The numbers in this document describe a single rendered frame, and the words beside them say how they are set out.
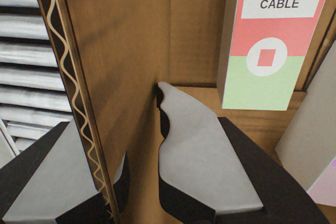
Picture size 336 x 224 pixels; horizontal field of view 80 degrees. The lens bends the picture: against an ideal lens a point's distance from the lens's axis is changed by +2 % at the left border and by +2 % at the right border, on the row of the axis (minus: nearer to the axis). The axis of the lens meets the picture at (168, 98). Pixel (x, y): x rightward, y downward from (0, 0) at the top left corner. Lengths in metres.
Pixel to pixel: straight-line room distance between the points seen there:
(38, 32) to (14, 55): 0.10
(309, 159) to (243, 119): 0.07
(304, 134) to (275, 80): 0.08
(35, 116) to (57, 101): 0.11
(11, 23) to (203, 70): 0.45
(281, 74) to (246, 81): 0.03
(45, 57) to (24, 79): 0.10
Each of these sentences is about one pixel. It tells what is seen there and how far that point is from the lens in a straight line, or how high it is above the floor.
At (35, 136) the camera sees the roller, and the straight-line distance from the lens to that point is 0.74.
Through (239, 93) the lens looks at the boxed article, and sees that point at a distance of 0.18.
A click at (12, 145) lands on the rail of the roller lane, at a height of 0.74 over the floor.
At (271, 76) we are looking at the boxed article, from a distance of 0.18.
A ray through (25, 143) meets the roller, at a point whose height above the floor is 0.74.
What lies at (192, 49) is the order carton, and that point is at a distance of 0.21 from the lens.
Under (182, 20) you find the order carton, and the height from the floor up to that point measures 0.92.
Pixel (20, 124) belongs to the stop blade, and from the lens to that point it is 0.76.
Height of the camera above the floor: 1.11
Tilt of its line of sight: 56 degrees down
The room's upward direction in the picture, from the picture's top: 157 degrees counter-clockwise
